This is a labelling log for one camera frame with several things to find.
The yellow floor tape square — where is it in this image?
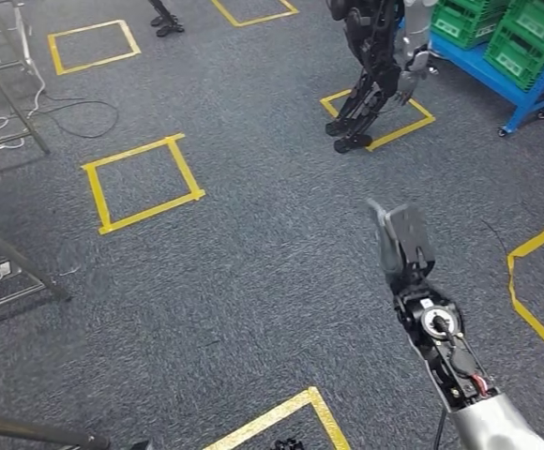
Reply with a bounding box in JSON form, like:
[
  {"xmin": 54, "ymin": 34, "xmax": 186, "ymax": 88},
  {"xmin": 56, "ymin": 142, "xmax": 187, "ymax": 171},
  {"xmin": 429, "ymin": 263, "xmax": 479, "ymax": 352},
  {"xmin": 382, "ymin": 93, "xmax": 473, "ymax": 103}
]
[{"xmin": 507, "ymin": 223, "xmax": 544, "ymax": 368}]

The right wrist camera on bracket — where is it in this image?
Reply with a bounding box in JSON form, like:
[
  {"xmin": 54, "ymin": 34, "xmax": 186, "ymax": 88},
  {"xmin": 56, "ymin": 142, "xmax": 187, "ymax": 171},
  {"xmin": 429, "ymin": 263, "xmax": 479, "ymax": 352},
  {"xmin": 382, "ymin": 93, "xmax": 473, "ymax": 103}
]
[{"xmin": 384, "ymin": 203, "xmax": 437, "ymax": 284}]

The thin black floor wire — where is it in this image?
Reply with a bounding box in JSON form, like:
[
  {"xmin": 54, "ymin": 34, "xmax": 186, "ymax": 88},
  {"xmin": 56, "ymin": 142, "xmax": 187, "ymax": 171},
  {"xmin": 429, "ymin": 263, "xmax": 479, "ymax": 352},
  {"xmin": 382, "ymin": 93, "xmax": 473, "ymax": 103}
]
[{"xmin": 480, "ymin": 218, "xmax": 508, "ymax": 256}]

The steel frame table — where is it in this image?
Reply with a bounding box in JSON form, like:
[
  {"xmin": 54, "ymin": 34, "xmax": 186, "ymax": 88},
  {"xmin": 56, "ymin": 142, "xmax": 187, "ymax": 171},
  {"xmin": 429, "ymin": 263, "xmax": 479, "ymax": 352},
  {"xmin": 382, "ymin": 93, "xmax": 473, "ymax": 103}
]
[
  {"xmin": 0, "ymin": 0, "xmax": 52, "ymax": 157},
  {"xmin": 0, "ymin": 214, "xmax": 73, "ymax": 332}
]

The black floor cable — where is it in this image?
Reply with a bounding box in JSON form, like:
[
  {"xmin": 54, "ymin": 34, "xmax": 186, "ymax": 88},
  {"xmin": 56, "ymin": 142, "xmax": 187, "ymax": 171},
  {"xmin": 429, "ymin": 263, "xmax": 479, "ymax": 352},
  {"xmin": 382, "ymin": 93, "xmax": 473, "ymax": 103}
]
[{"xmin": 28, "ymin": 98, "xmax": 119, "ymax": 141}]

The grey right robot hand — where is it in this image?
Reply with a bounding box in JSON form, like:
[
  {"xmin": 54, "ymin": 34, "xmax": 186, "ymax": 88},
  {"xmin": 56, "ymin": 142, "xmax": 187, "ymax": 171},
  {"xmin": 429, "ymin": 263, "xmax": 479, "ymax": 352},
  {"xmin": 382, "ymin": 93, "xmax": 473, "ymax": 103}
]
[{"xmin": 367, "ymin": 198, "xmax": 403, "ymax": 278}]

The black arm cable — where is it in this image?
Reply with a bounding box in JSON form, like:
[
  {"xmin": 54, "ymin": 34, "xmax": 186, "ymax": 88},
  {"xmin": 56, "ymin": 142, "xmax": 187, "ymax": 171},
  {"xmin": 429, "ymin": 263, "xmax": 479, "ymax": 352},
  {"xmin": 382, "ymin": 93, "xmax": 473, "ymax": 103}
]
[{"xmin": 433, "ymin": 406, "xmax": 449, "ymax": 450}]

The blue metal shelf rack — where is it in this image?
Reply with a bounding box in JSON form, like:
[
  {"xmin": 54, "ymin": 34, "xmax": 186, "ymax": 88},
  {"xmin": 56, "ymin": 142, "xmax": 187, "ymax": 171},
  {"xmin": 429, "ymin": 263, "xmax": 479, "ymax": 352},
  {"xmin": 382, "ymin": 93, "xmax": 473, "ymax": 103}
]
[{"xmin": 428, "ymin": 24, "xmax": 544, "ymax": 138}]

